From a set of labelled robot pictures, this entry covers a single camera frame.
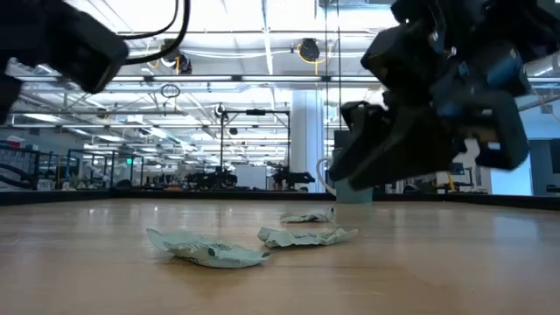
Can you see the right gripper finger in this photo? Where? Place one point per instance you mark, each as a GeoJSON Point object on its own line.
{"type": "Point", "coordinates": [356, 116]}
{"type": "Point", "coordinates": [402, 149]}

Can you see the green white sweetener packet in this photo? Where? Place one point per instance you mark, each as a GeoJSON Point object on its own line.
{"type": "Point", "coordinates": [210, 251]}
{"type": "Point", "coordinates": [302, 238]}
{"type": "Point", "coordinates": [306, 217]}

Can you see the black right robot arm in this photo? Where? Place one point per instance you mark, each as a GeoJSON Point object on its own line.
{"type": "Point", "coordinates": [525, 26]}

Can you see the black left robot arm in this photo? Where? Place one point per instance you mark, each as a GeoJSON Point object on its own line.
{"type": "Point", "coordinates": [65, 39]}

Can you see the white building column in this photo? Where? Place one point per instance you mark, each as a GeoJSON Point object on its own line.
{"type": "Point", "coordinates": [306, 140]}

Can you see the computer monitor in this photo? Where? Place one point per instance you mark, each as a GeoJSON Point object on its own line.
{"type": "Point", "coordinates": [457, 169]}

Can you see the teal ceramic mug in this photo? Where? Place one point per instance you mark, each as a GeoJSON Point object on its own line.
{"type": "Point", "coordinates": [354, 196]}

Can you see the whiteboard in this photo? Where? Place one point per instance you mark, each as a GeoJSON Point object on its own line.
{"type": "Point", "coordinates": [251, 177]}

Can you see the black shelving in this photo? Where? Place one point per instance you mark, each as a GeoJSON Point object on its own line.
{"type": "Point", "coordinates": [17, 170]}

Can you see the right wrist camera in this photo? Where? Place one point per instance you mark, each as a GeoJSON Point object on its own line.
{"type": "Point", "coordinates": [503, 131]}

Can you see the black frame workstation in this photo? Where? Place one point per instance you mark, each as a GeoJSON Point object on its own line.
{"type": "Point", "coordinates": [221, 144]}

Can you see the dark wall panel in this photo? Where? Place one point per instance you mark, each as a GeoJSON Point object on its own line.
{"type": "Point", "coordinates": [544, 166]}

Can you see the black aluminium table frame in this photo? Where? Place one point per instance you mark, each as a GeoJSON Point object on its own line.
{"type": "Point", "coordinates": [131, 194]}

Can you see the black frame enclosure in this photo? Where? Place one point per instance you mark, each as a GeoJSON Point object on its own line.
{"type": "Point", "coordinates": [111, 168]}

